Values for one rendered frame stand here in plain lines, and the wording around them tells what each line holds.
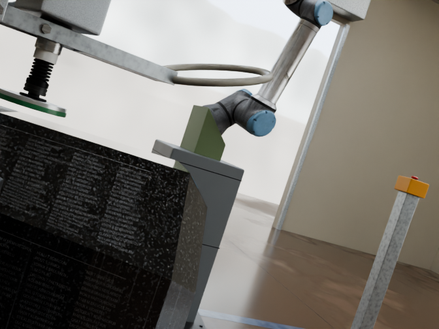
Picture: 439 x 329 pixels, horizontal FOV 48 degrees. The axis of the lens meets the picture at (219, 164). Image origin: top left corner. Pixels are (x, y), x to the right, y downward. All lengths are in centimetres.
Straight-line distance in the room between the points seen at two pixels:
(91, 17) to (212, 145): 117
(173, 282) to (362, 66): 673
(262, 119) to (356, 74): 528
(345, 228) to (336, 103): 194
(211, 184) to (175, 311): 126
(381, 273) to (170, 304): 176
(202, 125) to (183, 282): 135
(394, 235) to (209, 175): 105
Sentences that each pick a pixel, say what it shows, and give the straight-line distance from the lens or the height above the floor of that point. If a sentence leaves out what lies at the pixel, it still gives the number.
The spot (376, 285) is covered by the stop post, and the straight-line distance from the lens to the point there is 286.
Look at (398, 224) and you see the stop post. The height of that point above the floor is 82.
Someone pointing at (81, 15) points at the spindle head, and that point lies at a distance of 157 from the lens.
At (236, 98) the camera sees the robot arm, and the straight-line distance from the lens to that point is 261.
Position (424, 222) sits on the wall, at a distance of 889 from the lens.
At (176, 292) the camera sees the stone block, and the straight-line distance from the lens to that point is 126.
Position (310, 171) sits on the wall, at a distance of 740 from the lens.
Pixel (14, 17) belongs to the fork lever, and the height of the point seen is 109.
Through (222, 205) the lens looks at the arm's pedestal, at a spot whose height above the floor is 64.
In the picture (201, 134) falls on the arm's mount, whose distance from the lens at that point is 250.
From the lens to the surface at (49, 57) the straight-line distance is 162.
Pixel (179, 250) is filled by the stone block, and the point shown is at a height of 65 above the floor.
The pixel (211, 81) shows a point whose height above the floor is 114.
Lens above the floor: 95
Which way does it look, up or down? 3 degrees down
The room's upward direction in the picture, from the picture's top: 18 degrees clockwise
